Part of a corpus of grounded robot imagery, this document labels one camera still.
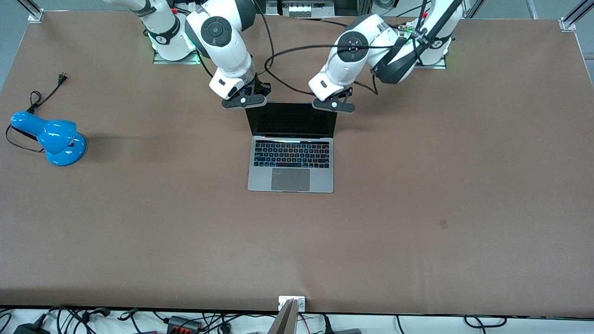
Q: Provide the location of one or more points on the black power adapter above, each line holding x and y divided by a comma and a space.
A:
30, 328

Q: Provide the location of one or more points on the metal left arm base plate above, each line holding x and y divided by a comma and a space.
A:
434, 66

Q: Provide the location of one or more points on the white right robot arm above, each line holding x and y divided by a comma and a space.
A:
227, 51

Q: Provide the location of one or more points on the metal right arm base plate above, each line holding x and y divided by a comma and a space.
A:
160, 59

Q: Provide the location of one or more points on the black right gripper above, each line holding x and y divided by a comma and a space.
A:
262, 87

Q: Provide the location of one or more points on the white power strip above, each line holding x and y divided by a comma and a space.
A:
304, 8

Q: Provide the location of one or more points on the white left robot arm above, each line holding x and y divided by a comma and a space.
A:
343, 69

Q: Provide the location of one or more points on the black and orange connector block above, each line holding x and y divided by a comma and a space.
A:
183, 324

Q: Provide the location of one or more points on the grey laptop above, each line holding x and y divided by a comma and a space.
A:
291, 157

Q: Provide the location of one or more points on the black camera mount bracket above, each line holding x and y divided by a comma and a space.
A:
345, 94

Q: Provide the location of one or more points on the white table edge bracket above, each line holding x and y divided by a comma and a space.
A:
300, 304

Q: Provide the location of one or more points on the grey metal camera post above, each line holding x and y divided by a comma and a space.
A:
284, 320

